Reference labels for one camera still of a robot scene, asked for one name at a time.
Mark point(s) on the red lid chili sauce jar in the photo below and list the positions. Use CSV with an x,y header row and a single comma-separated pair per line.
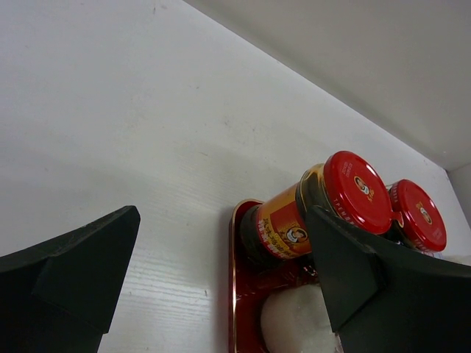
x,y
346,185

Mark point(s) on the red lid brown sauce bottle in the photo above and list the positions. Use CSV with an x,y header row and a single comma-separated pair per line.
x,y
422,227

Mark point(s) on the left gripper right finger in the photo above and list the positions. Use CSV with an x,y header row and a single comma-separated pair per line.
x,y
383,297

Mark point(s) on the white lid condiment jar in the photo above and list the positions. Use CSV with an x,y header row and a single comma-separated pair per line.
x,y
456,258

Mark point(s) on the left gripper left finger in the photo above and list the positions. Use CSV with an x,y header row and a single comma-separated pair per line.
x,y
60,295

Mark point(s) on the black cap white shaker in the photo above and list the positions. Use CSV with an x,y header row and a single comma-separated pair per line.
x,y
296,320

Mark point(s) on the red lacquer tray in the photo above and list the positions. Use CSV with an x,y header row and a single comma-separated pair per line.
x,y
249,287

